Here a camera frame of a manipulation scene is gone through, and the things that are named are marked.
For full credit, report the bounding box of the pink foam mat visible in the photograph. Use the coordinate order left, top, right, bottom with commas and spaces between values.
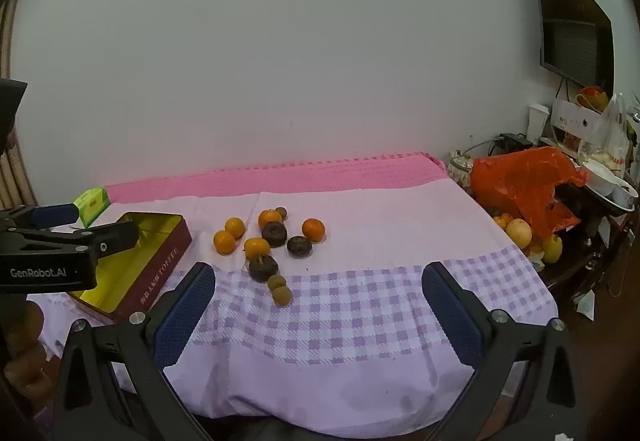
102, 152, 448, 202

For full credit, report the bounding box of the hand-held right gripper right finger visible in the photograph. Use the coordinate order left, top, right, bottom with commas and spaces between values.
421, 262, 588, 441

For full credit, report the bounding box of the yellow green apple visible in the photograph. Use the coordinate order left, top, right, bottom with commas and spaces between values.
542, 235, 563, 264

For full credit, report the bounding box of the white cardboard box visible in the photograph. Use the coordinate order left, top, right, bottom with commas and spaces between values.
551, 98, 613, 142

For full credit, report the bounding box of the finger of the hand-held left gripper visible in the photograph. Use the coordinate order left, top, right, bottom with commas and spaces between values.
0, 203, 81, 233
0, 217, 141, 272

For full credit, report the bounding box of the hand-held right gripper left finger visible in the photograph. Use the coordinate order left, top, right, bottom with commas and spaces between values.
52, 262, 217, 441

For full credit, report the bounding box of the person's left hand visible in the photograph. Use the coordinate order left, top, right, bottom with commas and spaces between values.
2, 301, 53, 402

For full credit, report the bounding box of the black wall television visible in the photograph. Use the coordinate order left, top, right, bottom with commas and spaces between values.
522, 0, 615, 89

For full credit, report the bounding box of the pale yellow pear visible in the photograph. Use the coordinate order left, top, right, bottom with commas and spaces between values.
505, 218, 533, 249

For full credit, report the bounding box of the black power strip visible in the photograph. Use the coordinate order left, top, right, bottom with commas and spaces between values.
497, 133, 533, 152

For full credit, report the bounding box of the green tissue box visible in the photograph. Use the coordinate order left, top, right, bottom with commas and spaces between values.
72, 187, 112, 228

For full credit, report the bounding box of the orange plastic bag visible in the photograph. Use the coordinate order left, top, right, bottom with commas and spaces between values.
470, 146, 590, 239

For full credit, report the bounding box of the stack of white bowls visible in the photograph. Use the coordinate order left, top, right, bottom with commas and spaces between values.
580, 160, 640, 212

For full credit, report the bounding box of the clear plastic bag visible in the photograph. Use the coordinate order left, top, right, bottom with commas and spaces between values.
602, 93, 631, 176

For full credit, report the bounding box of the dark brown mangosteen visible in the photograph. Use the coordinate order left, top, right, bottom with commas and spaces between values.
248, 254, 280, 283
286, 236, 313, 259
261, 221, 288, 248

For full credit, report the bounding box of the gold and red tin box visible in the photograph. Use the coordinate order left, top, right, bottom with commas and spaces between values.
67, 212, 193, 324

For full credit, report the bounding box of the dark wooden side table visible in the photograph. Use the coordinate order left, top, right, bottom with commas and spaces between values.
540, 211, 640, 302

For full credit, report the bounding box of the glass jar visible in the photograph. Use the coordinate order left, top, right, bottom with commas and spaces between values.
447, 151, 476, 186

